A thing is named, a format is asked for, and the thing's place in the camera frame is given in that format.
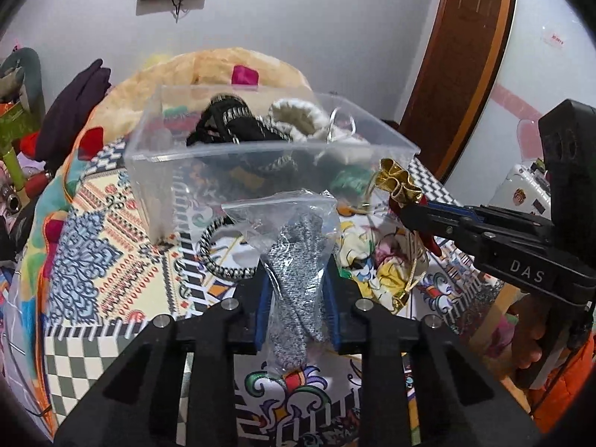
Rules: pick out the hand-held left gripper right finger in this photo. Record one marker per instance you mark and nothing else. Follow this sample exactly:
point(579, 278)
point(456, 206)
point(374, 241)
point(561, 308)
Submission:
point(333, 316)

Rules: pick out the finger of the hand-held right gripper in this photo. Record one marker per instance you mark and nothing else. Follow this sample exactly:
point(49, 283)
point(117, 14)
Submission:
point(433, 226)
point(454, 209)

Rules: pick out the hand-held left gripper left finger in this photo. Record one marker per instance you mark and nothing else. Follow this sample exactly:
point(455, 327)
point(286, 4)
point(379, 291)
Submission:
point(261, 316)

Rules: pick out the gold and red pouch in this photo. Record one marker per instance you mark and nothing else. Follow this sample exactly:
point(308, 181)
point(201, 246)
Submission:
point(396, 179)

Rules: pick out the plastic bag with silver headband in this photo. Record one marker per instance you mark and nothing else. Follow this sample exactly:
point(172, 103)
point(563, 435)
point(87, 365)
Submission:
point(298, 260)

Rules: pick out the clear plastic storage box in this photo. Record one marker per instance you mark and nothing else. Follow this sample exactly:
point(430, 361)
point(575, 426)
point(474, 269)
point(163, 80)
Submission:
point(153, 186)

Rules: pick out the person's right forearm orange sleeve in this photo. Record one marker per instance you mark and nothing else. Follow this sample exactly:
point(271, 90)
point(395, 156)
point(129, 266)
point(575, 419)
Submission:
point(572, 391)

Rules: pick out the person's right hand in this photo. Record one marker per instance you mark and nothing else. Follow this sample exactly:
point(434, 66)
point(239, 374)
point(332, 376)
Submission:
point(528, 330)

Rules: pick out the white suitcase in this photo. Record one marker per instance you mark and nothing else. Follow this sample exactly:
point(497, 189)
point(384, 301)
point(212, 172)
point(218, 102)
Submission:
point(512, 187)

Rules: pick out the black white striped headband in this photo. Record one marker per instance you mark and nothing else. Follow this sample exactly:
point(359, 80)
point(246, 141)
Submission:
point(205, 261)

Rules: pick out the green hair scrunchie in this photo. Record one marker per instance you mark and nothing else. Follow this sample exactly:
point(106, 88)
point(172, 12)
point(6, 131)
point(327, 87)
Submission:
point(349, 179)

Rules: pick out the wooden door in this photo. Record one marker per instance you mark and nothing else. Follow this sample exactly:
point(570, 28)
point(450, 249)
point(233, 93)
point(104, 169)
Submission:
point(465, 56)

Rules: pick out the colourful printed blanket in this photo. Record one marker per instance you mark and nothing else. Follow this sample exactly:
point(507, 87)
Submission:
point(116, 242)

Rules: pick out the cream braided headband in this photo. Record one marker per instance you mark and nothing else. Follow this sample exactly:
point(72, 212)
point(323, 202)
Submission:
point(298, 111)

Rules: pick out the black studded headband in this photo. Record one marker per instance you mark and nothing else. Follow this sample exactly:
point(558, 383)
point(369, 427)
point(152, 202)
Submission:
point(233, 125)

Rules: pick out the red green hair accessory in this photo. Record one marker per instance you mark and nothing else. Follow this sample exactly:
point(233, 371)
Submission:
point(179, 119)

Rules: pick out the pink cloth piece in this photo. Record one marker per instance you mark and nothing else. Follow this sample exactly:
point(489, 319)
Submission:
point(245, 75)

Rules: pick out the cream plush blanket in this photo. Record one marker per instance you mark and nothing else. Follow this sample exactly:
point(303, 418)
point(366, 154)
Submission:
point(186, 70)

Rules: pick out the dark purple cloth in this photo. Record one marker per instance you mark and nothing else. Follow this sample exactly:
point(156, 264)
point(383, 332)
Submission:
point(74, 111)

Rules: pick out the green toy box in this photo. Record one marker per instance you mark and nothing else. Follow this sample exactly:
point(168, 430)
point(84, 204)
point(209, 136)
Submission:
point(14, 123)

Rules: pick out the grey plush toy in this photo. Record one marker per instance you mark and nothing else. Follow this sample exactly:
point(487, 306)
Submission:
point(28, 66)

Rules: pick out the pink wall decal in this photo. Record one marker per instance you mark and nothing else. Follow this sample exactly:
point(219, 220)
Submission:
point(512, 100)

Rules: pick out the pink wall sticker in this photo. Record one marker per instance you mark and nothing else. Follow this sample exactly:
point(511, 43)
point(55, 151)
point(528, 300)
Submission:
point(554, 39)

